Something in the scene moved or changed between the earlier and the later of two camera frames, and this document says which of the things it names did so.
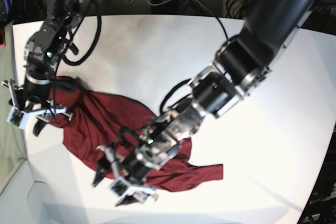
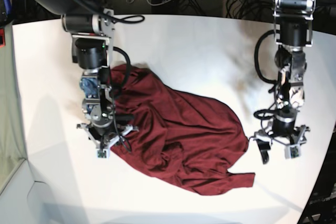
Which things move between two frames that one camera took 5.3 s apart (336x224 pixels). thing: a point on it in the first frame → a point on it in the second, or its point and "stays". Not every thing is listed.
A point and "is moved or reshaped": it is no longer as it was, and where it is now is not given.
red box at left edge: (2, 38) stays
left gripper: (37, 112) → (106, 141)
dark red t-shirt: (100, 120) is moved or reshaped
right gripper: (106, 160) → (263, 139)
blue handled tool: (7, 2) stays
